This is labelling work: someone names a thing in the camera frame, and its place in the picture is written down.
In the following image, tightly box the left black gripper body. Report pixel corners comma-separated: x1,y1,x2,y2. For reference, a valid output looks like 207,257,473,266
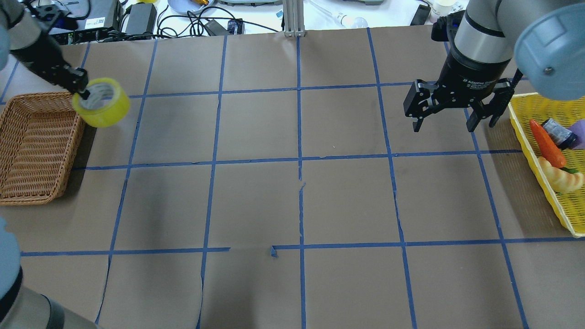
9,32,88,94

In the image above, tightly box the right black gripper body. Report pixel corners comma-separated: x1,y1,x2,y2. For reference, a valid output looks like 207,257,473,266
430,48,510,112

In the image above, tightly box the yellow tape roll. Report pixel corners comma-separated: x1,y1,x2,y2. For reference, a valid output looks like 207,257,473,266
71,78,130,128

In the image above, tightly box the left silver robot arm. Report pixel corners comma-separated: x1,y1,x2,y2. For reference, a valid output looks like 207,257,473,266
0,0,90,100

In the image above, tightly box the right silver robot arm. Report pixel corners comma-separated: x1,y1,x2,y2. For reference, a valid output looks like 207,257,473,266
404,0,585,133

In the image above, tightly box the yellow woven basket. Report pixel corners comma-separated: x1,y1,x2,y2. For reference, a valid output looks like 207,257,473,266
508,92,585,238

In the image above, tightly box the brown wicker basket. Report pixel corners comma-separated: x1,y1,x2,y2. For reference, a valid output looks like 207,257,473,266
0,92,85,206

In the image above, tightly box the black computer box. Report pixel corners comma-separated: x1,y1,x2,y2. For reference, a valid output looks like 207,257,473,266
49,0,123,45

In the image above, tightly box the orange toy carrot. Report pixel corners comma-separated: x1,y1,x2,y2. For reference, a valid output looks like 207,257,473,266
529,119,567,169

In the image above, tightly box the purple block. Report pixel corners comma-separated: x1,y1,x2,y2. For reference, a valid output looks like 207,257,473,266
569,119,585,150

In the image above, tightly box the toy croissant bread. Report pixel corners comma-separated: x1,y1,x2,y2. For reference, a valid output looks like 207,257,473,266
537,157,585,193

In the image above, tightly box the light bulb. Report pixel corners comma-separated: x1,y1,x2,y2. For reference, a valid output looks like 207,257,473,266
310,0,368,29

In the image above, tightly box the blue plate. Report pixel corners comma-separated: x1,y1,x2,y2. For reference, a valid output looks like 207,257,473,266
167,0,215,15

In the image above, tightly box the black power adapter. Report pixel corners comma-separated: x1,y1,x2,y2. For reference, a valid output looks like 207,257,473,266
203,19,245,36

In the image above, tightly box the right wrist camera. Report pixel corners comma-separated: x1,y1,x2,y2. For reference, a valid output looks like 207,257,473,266
431,11,465,43

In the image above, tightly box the aluminium frame post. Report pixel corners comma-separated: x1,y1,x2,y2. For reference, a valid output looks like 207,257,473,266
282,0,306,37

